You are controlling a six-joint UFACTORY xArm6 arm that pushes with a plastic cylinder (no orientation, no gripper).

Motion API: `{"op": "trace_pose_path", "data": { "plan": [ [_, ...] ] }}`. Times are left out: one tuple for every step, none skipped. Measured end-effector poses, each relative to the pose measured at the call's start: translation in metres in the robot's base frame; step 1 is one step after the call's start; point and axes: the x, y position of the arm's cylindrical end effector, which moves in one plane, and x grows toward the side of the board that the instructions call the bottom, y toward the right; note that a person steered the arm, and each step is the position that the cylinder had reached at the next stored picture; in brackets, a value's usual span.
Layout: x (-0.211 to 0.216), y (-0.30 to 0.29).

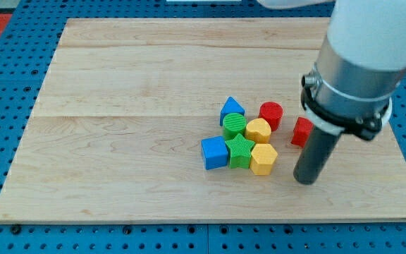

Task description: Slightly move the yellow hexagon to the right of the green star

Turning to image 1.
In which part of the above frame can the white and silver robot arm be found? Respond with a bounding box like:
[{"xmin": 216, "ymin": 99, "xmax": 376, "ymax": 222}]
[{"xmin": 301, "ymin": 0, "xmax": 406, "ymax": 140}]

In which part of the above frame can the green star block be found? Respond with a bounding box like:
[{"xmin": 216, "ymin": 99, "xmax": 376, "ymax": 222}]
[{"xmin": 225, "ymin": 134, "xmax": 255, "ymax": 169}]

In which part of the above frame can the yellow hexagon block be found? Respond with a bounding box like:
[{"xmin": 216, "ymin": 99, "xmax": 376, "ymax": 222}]
[{"xmin": 250, "ymin": 143, "xmax": 278, "ymax": 176}]

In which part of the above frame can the blue cube block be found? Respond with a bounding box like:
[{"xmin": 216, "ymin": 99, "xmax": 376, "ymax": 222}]
[{"xmin": 200, "ymin": 136, "xmax": 228, "ymax": 170}]

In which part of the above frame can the green cylinder block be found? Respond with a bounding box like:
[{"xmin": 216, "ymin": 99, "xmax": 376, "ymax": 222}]
[{"xmin": 222, "ymin": 113, "xmax": 247, "ymax": 140}]

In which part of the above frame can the blue triangle block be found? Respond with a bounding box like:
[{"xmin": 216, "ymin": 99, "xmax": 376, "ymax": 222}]
[{"xmin": 219, "ymin": 97, "xmax": 245, "ymax": 126}]

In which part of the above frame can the yellow heart block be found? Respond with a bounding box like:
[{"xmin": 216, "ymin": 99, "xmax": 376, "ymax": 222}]
[{"xmin": 244, "ymin": 118, "xmax": 271, "ymax": 144}]

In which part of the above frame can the red cylinder block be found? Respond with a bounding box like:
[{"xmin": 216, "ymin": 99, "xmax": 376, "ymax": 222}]
[{"xmin": 258, "ymin": 102, "xmax": 283, "ymax": 132}]

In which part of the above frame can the wooden board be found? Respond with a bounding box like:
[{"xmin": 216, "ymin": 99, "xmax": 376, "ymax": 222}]
[{"xmin": 0, "ymin": 18, "xmax": 406, "ymax": 224}]

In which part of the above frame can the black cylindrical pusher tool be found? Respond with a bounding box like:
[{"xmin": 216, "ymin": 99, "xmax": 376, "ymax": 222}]
[{"xmin": 293, "ymin": 127, "xmax": 340, "ymax": 185}]

